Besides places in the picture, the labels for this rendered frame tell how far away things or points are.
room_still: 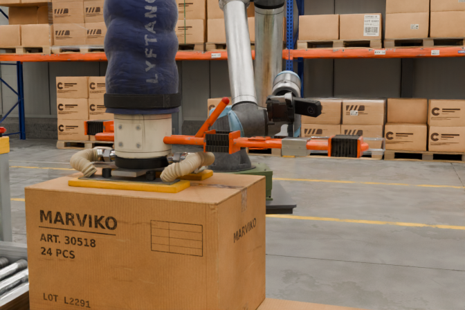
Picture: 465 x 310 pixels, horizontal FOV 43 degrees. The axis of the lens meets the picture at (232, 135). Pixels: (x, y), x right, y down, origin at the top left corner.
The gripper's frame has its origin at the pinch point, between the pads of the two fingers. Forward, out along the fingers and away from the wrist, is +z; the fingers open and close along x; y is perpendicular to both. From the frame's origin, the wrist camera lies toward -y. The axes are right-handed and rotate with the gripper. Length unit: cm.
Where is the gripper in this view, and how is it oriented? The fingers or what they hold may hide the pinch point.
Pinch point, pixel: (290, 124)
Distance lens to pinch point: 161.2
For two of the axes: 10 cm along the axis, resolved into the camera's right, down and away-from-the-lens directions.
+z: -1.2, 4.1, -9.1
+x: -0.9, -9.1, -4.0
